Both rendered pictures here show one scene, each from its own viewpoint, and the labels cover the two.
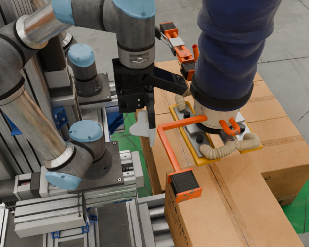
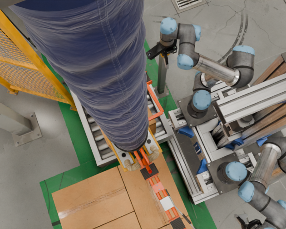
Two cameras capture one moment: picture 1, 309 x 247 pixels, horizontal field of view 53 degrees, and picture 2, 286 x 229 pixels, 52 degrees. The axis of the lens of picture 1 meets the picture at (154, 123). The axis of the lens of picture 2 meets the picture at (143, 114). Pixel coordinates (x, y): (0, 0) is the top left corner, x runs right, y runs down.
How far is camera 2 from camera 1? 1.60 m
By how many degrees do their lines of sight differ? 57
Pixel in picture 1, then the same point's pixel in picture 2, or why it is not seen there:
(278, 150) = (79, 198)
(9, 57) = (234, 62)
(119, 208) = (187, 153)
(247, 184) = not seen: hidden behind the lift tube
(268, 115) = not seen: outside the picture
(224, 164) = not seen: hidden behind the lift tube
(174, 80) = (151, 51)
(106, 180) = (186, 99)
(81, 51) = (236, 170)
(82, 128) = (204, 97)
